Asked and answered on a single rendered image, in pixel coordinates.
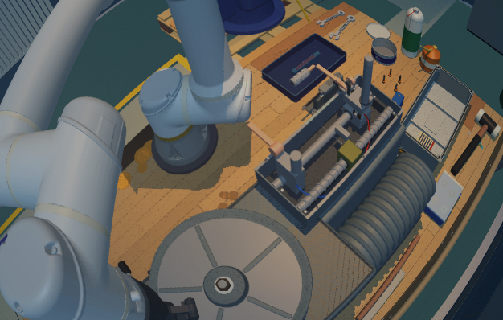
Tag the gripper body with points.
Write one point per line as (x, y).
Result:
(156, 302)

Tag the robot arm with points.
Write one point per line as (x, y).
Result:
(69, 146)

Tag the grey spoked handwheel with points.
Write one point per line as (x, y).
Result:
(251, 249)

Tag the grey actuator housing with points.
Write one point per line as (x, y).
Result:
(273, 178)

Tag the olive square nut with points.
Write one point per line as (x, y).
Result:
(350, 152)

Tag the navy blue tray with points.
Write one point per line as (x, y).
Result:
(278, 73)

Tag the silver open-end wrench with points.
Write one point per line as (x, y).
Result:
(329, 18)
(342, 27)

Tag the grey open case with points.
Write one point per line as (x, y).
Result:
(438, 111)

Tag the tan wooden lever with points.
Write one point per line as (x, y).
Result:
(262, 135)
(331, 74)

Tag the grey threaded lead screw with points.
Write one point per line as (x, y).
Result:
(329, 177)

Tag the white long strip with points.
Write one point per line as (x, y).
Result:
(387, 294)

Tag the grey smooth guide rod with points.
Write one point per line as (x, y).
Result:
(322, 141)

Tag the brown long strip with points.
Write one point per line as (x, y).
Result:
(389, 278)

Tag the grey ribbed motor cylinder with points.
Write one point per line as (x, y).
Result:
(387, 213)

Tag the white knurled cylinder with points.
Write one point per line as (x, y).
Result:
(301, 76)

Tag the wooden pallet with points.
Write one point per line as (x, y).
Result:
(242, 42)

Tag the blue round drum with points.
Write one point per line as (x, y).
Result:
(256, 15)

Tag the white and blue box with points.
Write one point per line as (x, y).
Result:
(445, 195)

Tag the small blue block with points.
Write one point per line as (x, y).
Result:
(397, 98)

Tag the blue round tin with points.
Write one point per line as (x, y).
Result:
(384, 51)

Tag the white round lid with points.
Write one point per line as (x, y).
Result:
(378, 31)

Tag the black mallet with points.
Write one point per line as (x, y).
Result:
(471, 146)

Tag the orange round can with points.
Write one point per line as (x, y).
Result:
(430, 57)

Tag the green and white bottle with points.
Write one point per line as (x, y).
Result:
(412, 35)

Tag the dark grey cabinet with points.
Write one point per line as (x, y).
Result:
(500, 24)

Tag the grey textured base plate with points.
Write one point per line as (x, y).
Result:
(340, 267)

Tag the grey collar with short post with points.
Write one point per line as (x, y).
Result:
(293, 171)

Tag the small grey switch box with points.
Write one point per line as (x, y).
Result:
(322, 95)

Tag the grey collar with tall post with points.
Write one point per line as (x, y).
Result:
(365, 95)

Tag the grey wall radiator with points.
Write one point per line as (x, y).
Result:
(2, 40)

